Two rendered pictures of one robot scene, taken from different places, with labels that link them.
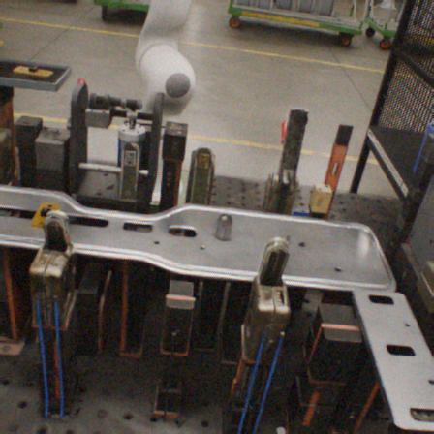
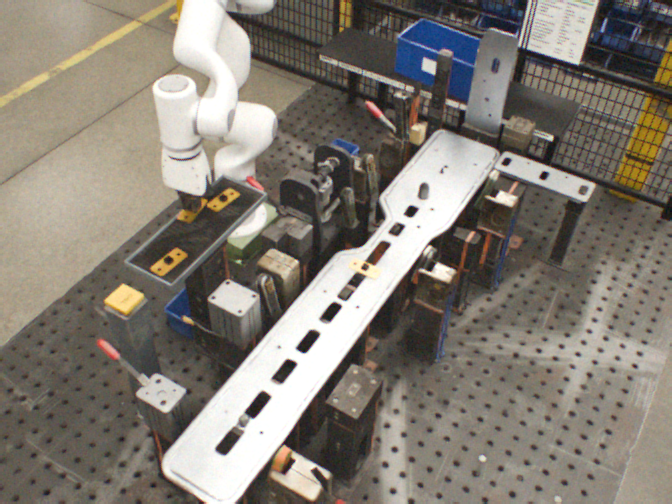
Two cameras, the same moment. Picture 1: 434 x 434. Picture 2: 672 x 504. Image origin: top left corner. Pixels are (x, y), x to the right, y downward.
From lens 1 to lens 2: 1.65 m
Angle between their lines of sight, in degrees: 45
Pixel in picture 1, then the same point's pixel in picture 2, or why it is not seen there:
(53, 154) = (308, 237)
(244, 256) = (447, 195)
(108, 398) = not seen: hidden behind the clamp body
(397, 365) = (553, 182)
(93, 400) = not seen: hidden behind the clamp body
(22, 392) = (411, 370)
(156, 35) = not seen: hidden behind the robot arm
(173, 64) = (268, 115)
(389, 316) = (520, 165)
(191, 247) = (429, 213)
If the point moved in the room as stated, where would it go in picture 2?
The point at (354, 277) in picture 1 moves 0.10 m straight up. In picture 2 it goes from (484, 161) to (490, 135)
